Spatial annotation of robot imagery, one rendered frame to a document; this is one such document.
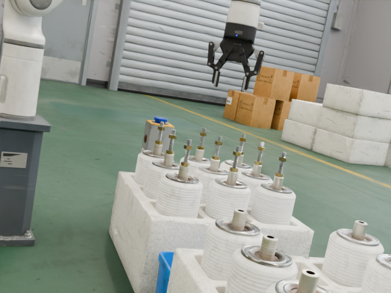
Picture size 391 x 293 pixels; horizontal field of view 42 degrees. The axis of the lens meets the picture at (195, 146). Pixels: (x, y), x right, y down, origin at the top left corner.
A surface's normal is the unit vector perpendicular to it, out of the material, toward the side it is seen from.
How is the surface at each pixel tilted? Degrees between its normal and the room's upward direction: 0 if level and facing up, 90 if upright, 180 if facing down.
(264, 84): 90
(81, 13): 90
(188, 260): 0
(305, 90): 90
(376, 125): 90
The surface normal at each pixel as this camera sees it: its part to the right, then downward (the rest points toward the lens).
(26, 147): 0.47, 0.22
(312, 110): -0.86, -0.08
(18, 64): 0.15, 0.18
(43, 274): 0.18, -0.97
